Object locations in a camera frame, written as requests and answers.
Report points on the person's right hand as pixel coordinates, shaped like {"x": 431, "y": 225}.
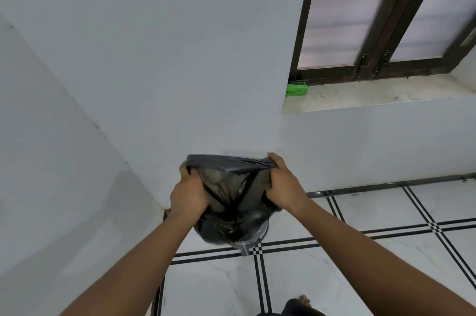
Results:
{"x": 286, "y": 189}

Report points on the person's left hand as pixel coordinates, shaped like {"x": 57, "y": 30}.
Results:
{"x": 189, "y": 196}

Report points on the black trash bag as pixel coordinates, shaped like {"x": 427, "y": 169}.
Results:
{"x": 230, "y": 223}

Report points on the grey pedal trash bin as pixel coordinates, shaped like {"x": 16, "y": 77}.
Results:
{"x": 247, "y": 249}

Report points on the green bag box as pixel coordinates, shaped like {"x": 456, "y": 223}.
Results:
{"x": 296, "y": 89}

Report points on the person's left forearm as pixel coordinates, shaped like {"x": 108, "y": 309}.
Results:
{"x": 130, "y": 271}

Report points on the person's right forearm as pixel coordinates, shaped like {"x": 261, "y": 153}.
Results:
{"x": 372, "y": 263}

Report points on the person's right foot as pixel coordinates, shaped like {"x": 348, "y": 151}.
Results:
{"x": 304, "y": 301}

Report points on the person's right leg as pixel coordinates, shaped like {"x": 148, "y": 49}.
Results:
{"x": 293, "y": 310}

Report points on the pale stone window sill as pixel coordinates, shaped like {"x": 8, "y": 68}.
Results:
{"x": 372, "y": 94}

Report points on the dark metal window latch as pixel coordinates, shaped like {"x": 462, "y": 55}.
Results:
{"x": 361, "y": 64}
{"x": 383, "y": 62}

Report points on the frosted glass window pane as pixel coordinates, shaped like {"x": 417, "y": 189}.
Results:
{"x": 439, "y": 11}
{"x": 346, "y": 11}

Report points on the metal window hinge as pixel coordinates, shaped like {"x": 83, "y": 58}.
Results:
{"x": 469, "y": 37}

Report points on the dark brown window frame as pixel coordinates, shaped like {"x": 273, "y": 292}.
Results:
{"x": 383, "y": 29}

